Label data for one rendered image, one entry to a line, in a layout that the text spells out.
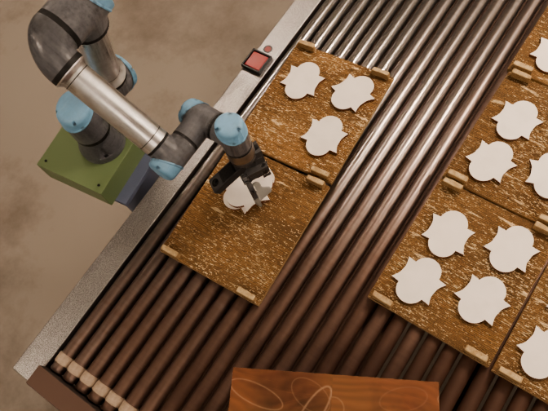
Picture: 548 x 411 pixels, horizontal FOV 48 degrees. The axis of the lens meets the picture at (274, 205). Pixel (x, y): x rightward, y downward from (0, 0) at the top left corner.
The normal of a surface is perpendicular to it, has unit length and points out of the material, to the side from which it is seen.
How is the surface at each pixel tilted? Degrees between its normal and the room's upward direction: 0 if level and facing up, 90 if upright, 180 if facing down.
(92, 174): 2
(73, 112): 9
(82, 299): 0
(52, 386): 0
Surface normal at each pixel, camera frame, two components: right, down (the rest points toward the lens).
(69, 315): -0.16, -0.40
